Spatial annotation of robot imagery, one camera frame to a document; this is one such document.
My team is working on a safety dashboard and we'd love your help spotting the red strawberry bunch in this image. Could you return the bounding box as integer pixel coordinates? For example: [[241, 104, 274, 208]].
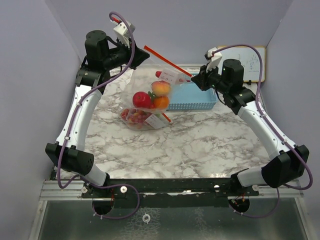
[[120, 108, 130, 121]]

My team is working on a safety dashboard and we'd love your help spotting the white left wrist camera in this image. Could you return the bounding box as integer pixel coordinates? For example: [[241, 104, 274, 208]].
[[113, 21, 136, 49]]

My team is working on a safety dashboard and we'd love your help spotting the orange fruit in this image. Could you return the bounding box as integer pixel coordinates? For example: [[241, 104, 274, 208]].
[[153, 96, 170, 110]]

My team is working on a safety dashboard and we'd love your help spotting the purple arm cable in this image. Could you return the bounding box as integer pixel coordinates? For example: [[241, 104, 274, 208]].
[[212, 44, 314, 218], [56, 11, 137, 189]]

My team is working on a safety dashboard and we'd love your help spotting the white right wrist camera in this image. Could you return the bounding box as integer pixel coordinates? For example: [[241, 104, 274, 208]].
[[204, 47, 222, 73]]

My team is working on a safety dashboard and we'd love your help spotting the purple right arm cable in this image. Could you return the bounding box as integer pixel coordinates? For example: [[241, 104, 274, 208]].
[[212, 44, 314, 218]]

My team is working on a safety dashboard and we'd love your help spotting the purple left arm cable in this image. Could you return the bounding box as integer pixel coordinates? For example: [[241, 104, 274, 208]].
[[56, 11, 137, 189]]

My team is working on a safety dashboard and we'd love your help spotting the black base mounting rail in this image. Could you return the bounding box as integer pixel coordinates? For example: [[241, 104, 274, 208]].
[[81, 177, 259, 209]]

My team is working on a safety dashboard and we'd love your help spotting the small whiteboard wooden frame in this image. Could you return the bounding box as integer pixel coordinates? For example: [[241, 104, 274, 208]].
[[218, 46, 260, 83]]

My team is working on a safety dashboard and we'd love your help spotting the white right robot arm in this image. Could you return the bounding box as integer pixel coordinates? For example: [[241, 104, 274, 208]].
[[191, 59, 310, 196]]

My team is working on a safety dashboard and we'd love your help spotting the clear zip bag orange zipper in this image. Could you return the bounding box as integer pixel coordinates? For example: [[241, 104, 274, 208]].
[[119, 108, 172, 131]]

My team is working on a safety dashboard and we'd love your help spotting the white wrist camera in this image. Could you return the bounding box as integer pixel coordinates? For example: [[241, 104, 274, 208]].
[[204, 47, 222, 73], [113, 21, 136, 49]]

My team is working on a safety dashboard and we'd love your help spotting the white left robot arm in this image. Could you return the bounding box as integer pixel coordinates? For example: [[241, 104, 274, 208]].
[[45, 30, 150, 198]]

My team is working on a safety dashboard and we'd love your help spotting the peach fruit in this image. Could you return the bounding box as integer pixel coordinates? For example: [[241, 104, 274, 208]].
[[151, 80, 172, 97]]

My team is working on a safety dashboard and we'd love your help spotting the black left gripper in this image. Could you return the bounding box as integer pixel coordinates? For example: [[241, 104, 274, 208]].
[[101, 34, 148, 70]]

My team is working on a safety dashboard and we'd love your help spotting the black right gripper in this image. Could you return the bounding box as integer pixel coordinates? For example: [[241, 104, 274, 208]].
[[193, 62, 230, 95]]

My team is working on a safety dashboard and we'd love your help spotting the red apple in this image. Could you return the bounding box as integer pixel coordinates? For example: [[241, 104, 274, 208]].
[[132, 91, 152, 109]]

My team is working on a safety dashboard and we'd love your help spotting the blue plastic basket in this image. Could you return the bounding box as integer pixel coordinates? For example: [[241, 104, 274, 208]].
[[166, 82, 218, 112]]

